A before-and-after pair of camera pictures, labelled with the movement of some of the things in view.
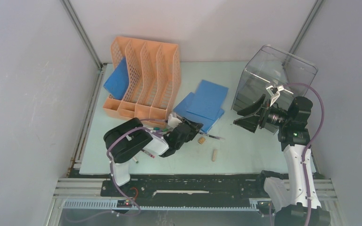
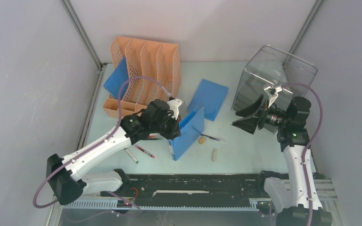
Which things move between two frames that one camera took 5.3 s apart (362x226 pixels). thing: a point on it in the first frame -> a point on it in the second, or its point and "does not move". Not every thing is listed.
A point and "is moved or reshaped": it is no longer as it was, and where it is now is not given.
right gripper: [250, 123] does not move
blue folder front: [118, 84] does not move
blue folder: [181, 109] is moved or reshaped
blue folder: [207, 100] does not move
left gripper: [195, 127] -> [175, 131]
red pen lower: [148, 153] does not move
